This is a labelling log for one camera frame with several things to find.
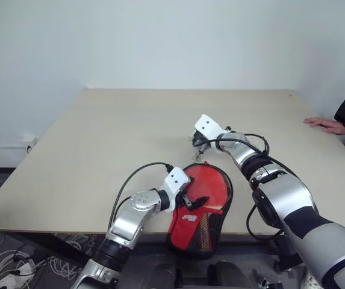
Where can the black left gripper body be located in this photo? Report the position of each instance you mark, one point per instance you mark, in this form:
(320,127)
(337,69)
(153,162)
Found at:
(183,195)

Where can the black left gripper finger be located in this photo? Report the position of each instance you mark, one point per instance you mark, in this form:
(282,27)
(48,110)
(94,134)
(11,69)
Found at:
(199,202)

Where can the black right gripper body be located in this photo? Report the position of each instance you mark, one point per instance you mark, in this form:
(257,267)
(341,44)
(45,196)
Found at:
(204,140)

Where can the black red paddle case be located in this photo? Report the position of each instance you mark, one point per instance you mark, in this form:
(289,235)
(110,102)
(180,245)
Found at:
(196,231)

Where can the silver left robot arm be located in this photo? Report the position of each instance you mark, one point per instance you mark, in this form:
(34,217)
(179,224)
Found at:
(130,216)

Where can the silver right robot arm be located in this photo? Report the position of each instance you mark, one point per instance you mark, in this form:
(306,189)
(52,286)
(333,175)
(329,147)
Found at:
(289,204)

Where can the person's bare hand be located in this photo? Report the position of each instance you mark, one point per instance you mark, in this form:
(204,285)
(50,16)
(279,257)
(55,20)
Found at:
(325,124)

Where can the beige fabric item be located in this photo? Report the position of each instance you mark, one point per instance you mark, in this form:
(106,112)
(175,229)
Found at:
(310,280)

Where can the white power strip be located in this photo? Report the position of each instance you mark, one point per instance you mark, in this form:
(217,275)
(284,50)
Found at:
(17,272)

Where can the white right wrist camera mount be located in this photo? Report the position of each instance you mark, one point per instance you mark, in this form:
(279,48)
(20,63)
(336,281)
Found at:
(209,126)

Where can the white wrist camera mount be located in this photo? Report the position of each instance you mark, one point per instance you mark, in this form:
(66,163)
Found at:
(175,180)
(209,126)

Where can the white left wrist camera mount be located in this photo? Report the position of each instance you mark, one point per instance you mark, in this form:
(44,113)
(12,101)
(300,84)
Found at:
(175,180)

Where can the black table frame bar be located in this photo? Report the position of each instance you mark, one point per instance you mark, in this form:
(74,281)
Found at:
(57,247)
(286,256)

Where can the white wall socket box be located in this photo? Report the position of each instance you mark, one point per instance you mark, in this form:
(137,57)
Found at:
(28,141)

